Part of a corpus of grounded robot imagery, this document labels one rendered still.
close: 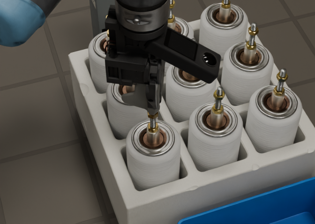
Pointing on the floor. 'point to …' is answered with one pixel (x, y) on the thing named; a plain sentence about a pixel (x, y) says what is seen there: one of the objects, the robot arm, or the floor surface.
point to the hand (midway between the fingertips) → (157, 106)
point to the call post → (100, 7)
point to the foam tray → (185, 158)
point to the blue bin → (266, 207)
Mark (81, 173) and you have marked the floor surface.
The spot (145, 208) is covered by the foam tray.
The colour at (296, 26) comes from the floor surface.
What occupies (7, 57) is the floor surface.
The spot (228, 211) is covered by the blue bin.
